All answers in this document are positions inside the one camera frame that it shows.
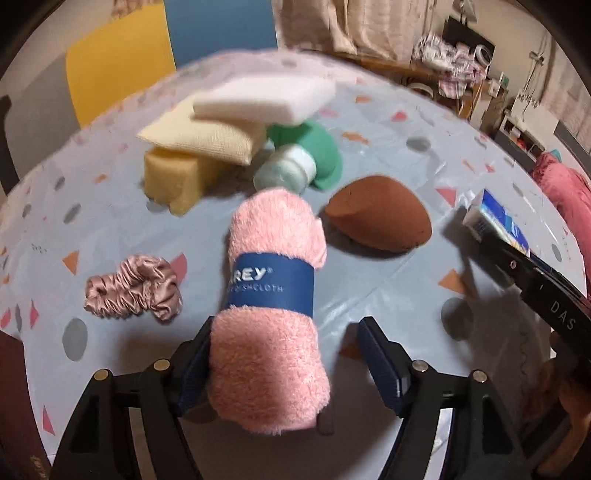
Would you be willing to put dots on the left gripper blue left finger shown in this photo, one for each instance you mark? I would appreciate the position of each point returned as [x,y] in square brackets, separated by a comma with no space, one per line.
[193,367]

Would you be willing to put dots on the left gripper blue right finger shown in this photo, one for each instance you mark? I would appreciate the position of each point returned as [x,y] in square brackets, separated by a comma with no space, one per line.
[387,362]

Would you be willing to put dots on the pink dishcloth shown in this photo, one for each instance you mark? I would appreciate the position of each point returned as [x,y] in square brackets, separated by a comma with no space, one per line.
[266,366]

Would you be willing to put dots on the pink satin scrunchie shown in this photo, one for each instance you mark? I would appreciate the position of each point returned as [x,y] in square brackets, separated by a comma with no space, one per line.
[140,283]

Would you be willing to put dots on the blue tissue pack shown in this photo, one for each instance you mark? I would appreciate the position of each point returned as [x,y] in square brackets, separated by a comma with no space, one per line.
[487,216]

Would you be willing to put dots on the brown makeup sponge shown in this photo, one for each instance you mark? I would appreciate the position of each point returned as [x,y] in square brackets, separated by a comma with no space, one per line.
[380,212]

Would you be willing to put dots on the person right hand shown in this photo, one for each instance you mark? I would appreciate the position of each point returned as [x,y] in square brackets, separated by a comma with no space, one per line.
[555,432]

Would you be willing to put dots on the patterned tablecloth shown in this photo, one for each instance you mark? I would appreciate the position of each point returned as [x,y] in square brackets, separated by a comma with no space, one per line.
[82,211]

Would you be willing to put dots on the dull yellow sponge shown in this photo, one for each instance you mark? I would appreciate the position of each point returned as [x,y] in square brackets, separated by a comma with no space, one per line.
[179,180]

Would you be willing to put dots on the wooden side table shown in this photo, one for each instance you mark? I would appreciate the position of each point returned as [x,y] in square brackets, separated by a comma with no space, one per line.
[419,78]

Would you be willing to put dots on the green lid jar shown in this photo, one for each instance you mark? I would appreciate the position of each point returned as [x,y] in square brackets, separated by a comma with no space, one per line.
[303,155]

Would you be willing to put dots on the cream scouring pad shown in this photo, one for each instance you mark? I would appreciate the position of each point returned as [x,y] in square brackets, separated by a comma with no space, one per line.
[233,142]

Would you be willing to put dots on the pile of clothes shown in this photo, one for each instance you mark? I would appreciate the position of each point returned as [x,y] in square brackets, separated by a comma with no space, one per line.
[457,69]

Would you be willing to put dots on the white foam sponge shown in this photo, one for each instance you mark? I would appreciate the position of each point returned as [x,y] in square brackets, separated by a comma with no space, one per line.
[269,99]

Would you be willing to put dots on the beige curtain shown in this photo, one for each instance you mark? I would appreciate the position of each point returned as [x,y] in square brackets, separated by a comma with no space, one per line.
[380,28]

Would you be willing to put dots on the grey yellow blue chair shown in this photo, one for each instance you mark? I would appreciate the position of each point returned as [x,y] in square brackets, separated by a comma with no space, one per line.
[74,60]

